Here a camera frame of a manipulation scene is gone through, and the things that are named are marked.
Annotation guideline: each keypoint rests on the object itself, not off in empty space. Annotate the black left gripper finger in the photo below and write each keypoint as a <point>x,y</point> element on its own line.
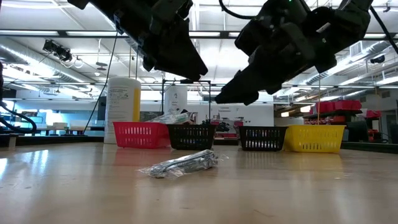
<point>177,56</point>

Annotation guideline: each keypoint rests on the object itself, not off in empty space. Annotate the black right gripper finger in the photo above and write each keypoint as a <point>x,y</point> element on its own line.
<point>267,81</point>
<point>230,88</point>

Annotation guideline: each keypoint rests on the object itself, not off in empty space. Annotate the green toothbrush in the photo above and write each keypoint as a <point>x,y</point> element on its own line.
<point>178,118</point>

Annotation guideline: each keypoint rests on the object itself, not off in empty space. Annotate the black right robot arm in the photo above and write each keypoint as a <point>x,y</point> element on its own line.
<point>345,25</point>

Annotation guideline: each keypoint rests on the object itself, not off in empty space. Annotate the black plastic basket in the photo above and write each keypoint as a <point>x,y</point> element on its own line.
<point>191,137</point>
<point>262,138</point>

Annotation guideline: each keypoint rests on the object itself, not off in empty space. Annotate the yellow plastic basket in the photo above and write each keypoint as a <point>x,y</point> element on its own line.
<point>314,138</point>

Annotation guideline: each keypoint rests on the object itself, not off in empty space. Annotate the dark shelf with red bins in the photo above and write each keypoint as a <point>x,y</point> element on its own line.
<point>339,105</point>

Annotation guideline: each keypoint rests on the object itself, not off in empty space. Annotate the white wipes canister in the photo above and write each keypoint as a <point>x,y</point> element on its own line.
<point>121,109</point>

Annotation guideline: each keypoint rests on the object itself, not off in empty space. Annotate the wrapped metal nail clipper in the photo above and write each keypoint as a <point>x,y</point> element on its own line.
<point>186,163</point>

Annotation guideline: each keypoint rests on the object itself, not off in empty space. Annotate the red plastic basket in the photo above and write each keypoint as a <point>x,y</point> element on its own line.
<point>141,135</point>

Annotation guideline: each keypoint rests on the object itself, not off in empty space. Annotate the red storage bin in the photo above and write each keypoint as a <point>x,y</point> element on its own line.
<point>373,113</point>

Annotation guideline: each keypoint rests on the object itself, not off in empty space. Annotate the black frame stand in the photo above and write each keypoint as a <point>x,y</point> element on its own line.
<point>186,81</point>

